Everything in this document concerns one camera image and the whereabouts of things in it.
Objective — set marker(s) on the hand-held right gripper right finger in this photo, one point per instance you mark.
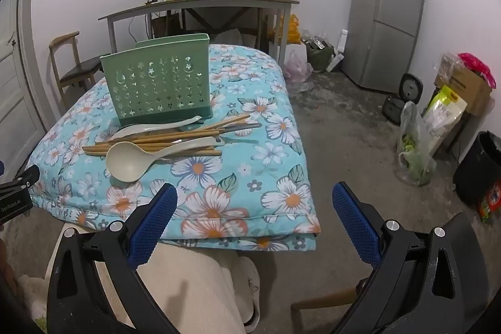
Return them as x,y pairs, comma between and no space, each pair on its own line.
356,224

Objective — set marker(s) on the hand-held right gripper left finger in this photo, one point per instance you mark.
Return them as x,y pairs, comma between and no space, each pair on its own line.
154,224

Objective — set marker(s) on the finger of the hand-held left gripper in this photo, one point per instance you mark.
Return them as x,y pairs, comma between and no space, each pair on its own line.
21,180

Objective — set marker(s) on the metal spoon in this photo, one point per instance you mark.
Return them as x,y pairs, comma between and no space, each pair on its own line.
125,162

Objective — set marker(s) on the bundle of bamboo chopsticks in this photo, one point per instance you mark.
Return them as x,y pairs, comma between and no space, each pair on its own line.
168,140

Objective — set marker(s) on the white plastic spoon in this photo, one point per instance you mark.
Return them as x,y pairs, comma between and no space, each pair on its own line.
131,130

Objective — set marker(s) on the green perforated utensil holder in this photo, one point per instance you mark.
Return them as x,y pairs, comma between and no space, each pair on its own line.
156,83

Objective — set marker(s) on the person's cream fleece robe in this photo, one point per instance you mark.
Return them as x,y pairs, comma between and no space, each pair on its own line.
195,279

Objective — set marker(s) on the clear bag of vegetables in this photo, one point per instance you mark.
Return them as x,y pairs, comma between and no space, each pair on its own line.
415,150

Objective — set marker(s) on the white panel door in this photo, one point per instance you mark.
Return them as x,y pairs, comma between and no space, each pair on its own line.
15,83

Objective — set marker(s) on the blue floral blanket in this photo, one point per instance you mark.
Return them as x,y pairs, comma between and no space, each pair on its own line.
250,162

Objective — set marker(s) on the wooden chair with dark seat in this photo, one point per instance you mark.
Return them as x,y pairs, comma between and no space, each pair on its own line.
80,70

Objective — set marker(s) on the grey slim utensil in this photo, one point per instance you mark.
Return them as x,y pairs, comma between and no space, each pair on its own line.
242,127

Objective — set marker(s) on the black trash bin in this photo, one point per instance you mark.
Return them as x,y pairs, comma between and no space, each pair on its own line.
479,169

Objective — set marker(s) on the red printed packet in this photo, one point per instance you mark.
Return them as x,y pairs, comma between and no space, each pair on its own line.
491,203

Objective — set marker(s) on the yellow-green rice sack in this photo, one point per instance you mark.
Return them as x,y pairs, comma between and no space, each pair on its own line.
444,115

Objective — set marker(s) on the black rice cooker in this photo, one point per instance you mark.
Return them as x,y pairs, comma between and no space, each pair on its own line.
411,88

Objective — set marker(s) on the pale pink plastic bag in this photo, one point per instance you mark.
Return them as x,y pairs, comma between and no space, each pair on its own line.
297,66

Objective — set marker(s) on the dark green bag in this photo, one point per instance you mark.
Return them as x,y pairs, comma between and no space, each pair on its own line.
321,58

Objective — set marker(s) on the white plastic container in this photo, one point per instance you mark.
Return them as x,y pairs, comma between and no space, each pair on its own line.
338,52

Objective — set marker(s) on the brown cardboard box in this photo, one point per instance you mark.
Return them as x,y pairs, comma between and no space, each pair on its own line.
469,87

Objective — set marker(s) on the flat brown cardboard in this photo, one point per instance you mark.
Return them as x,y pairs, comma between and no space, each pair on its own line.
166,25

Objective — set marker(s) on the silver refrigerator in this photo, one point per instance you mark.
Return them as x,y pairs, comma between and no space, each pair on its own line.
383,25

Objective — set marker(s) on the yellow plastic bag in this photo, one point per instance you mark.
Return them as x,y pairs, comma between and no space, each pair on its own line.
289,28

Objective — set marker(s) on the grey metal-leg table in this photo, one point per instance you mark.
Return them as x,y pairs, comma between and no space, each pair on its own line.
203,2

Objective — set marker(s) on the wooden stool frame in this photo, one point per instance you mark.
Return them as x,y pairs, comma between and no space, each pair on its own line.
325,298

